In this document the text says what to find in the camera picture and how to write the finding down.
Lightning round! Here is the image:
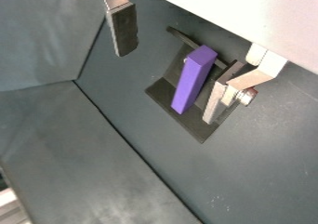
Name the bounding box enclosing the purple rectangular block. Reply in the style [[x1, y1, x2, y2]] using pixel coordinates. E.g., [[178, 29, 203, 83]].
[[171, 46, 218, 114]]

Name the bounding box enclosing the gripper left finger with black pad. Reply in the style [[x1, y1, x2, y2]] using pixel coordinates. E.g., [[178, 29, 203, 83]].
[[103, 0, 138, 57]]

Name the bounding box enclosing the gripper right finger with bolt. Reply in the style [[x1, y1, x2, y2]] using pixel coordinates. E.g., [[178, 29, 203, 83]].
[[203, 44, 289, 125]]

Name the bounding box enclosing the black curved fixture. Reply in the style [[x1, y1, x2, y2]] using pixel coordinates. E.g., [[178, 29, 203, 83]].
[[146, 27, 239, 143]]

